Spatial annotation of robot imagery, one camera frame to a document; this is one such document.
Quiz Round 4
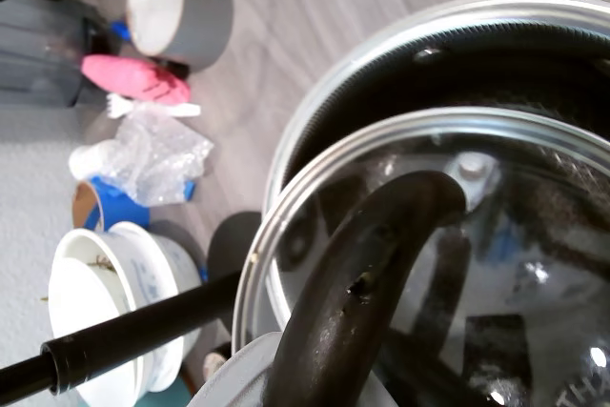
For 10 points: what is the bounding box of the small blue object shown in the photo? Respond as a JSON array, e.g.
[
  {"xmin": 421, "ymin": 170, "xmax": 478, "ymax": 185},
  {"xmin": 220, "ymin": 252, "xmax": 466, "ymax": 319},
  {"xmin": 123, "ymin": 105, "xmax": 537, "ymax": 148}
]
[{"xmin": 111, "ymin": 19, "xmax": 133, "ymax": 42}]

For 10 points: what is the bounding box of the black tape roll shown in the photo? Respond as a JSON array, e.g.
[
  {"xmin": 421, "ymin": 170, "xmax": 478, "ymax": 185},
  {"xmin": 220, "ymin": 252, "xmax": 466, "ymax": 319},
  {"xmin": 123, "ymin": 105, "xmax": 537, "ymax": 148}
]
[{"xmin": 201, "ymin": 351, "xmax": 231, "ymax": 380}]

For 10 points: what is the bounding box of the glass lid with black handle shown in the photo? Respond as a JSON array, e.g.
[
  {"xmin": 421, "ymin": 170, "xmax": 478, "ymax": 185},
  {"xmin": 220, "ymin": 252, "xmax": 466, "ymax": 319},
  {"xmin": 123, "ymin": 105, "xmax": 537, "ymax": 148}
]
[{"xmin": 232, "ymin": 106, "xmax": 610, "ymax": 407}]

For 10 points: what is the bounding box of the white plastic fork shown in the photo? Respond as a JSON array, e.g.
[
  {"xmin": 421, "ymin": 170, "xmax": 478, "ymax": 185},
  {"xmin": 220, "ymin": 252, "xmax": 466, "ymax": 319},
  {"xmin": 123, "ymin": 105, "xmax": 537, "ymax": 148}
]
[{"xmin": 105, "ymin": 92, "xmax": 203, "ymax": 120}]

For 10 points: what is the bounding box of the dark grey box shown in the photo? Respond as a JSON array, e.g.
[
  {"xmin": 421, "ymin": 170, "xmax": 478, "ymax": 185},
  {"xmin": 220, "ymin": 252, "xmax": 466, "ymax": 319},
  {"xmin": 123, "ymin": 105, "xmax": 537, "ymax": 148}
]
[{"xmin": 0, "ymin": 0, "xmax": 112, "ymax": 109}]

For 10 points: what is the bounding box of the teal mug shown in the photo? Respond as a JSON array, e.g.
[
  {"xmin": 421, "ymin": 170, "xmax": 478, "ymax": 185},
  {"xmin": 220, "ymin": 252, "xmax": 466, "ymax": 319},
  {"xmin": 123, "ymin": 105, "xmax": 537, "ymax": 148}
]
[{"xmin": 141, "ymin": 386, "xmax": 202, "ymax": 407}]

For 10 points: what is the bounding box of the white bowl with blue print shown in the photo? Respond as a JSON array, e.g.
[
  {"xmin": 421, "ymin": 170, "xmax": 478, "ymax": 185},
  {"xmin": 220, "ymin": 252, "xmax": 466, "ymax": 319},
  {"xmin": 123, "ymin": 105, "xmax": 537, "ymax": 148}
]
[{"xmin": 47, "ymin": 220, "xmax": 206, "ymax": 407}]

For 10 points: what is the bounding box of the stainless steel saucepan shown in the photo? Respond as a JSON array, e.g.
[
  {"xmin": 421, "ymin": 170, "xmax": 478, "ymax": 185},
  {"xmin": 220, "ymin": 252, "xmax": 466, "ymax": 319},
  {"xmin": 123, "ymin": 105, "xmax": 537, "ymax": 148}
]
[{"xmin": 262, "ymin": 0, "xmax": 610, "ymax": 347}]

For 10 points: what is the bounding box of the crumpled clear plastic bag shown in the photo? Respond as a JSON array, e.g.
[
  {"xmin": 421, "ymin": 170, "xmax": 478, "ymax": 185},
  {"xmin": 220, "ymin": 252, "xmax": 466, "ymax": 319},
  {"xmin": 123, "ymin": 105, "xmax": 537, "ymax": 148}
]
[{"xmin": 68, "ymin": 108, "xmax": 216, "ymax": 209}]

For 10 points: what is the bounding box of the blue tape roll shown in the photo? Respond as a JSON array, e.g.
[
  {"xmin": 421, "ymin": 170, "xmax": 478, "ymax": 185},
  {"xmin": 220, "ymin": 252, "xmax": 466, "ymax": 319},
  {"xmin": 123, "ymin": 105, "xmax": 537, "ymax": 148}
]
[{"xmin": 71, "ymin": 176, "xmax": 152, "ymax": 233}]

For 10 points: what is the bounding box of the black stand pole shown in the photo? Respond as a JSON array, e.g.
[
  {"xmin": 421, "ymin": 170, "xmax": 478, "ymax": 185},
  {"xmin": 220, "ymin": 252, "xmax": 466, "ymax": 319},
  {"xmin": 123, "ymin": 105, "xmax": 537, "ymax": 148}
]
[{"xmin": 0, "ymin": 270, "xmax": 245, "ymax": 397}]

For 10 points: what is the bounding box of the pink soft object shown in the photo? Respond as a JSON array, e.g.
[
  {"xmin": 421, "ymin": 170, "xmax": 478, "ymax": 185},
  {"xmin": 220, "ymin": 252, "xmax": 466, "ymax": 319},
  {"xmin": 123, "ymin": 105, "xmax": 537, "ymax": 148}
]
[{"xmin": 80, "ymin": 53, "xmax": 193, "ymax": 106}]

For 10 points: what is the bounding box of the taped gripper left finger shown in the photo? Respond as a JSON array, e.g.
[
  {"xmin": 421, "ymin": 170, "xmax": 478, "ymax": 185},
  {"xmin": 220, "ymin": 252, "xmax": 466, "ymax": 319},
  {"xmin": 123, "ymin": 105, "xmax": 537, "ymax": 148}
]
[{"xmin": 188, "ymin": 330, "xmax": 287, "ymax": 407}]

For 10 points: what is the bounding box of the grey cup with white inside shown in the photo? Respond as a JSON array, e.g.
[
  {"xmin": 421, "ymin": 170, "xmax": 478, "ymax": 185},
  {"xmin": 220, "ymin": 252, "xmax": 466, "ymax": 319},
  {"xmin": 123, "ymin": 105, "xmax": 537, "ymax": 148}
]
[{"xmin": 125, "ymin": 0, "xmax": 235, "ymax": 73}]

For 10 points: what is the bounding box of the taped gripper right finger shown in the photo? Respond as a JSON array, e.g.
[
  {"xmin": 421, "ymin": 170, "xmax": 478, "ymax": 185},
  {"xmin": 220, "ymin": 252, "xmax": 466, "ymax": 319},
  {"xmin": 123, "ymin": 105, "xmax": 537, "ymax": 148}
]
[{"xmin": 360, "ymin": 376, "xmax": 399, "ymax": 407}]

